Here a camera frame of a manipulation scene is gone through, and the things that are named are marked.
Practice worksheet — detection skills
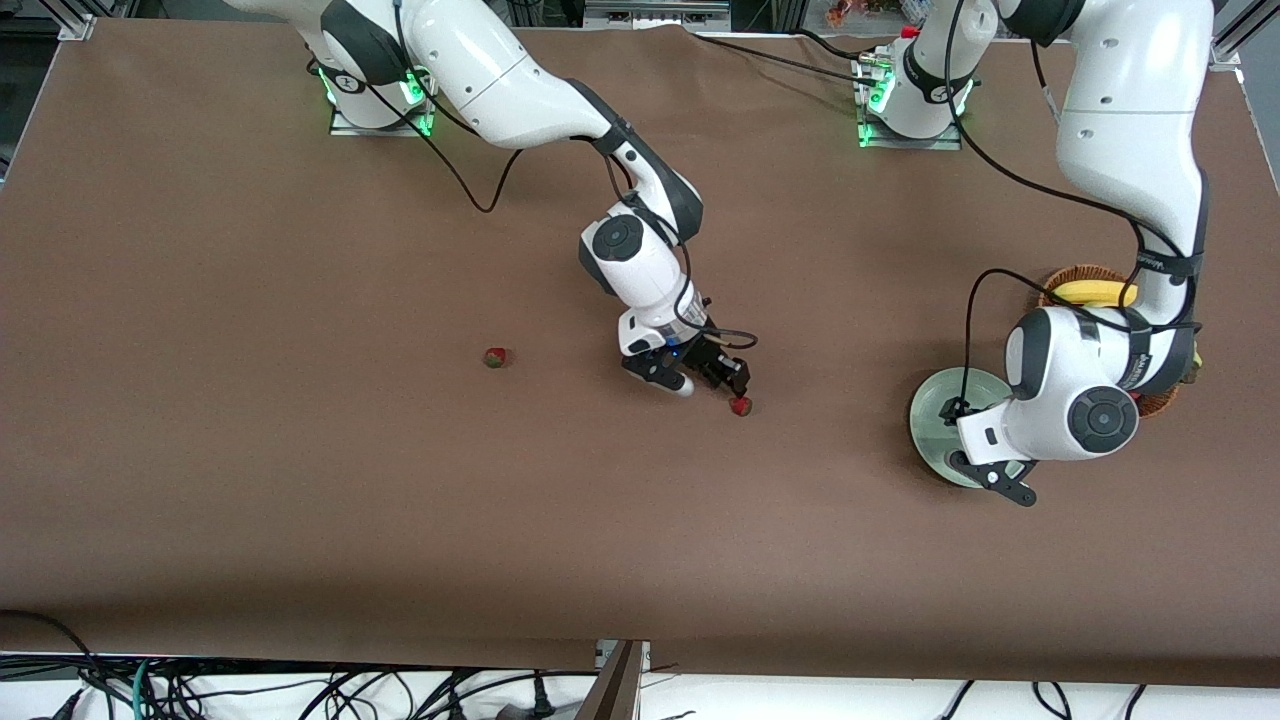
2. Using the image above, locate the aluminium frame post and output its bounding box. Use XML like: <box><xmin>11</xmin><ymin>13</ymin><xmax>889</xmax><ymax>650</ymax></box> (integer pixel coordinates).
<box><xmin>575</xmin><ymin>640</ymin><xmax>651</xmax><ymax>720</ymax></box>

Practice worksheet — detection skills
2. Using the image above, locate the brown table cover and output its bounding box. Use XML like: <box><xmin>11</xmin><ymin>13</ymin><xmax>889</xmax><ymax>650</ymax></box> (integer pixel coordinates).
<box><xmin>0</xmin><ymin>18</ymin><xmax>1280</xmax><ymax>689</ymax></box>

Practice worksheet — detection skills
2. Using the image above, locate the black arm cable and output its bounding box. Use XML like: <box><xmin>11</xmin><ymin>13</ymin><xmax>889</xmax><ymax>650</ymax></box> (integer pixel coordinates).
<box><xmin>395</xmin><ymin>0</ymin><xmax>759</xmax><ymax>351</ymax></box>
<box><xmin>940</xmin><ymin>0</ymin><xmax>1201</xmax><ymax>411</ymax></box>

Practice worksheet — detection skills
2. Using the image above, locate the grey metal rail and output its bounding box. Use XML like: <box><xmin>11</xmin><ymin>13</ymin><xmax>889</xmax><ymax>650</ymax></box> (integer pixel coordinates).
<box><xmin>585</xmin><ymin>0</ymin><xmax>731</xmax><ymax>29</ymax></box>

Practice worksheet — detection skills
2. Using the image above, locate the brown wicker basket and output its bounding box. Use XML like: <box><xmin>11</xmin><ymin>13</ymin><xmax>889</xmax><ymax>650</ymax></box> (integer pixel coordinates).
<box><xmin>1037</xmin><ymin>264</ymin><xmax>1183</xmax><ymax>419</ymax></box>

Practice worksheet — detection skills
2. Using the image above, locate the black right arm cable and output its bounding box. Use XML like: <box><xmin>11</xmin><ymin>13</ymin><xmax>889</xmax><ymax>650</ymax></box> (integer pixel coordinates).
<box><xmin>395</xmin><ymin>0</ymin><xmax>759</xmax><ymax>351</ymax></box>

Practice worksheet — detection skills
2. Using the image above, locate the colourful object pile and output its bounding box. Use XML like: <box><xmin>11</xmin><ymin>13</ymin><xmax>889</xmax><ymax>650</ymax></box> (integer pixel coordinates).
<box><xmin>825</xmin><ymin>0</ymin><xmax>936</xmax><ymax>26</ymax></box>

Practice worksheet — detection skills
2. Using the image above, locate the aluminium frame corner profile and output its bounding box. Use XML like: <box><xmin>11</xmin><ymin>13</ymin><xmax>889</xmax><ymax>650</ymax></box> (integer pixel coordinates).
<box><xmin>55</xmin><ymin>0</ymin><xmax>101</xmax><ymax>41</ymax></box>
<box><xmin>1205</xmin><ymin>0</ymin><xmax>1280</xmax><ymax>71</ymax></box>

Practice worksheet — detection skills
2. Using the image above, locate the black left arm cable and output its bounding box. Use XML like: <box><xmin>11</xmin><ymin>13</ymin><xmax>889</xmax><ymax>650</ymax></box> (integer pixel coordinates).
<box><xmin>940</xmin><ymin>0</ymin><xmax>1201</xmax><ymax>411</ymax></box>

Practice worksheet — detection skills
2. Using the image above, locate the mint green plate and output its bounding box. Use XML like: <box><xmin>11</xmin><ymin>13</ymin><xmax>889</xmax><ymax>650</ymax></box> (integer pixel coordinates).
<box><xmin>909</xmin><ymin>367</ymin><xmax>1033</xmax><ymax>490</ymax></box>

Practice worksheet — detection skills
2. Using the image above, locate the yellow banana bunch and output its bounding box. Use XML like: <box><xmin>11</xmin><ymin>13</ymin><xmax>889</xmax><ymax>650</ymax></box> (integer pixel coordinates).
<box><xmin>1050</xmin><ymin>279</ymin><xmax>1204</xmax><ymax>387</ymax></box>

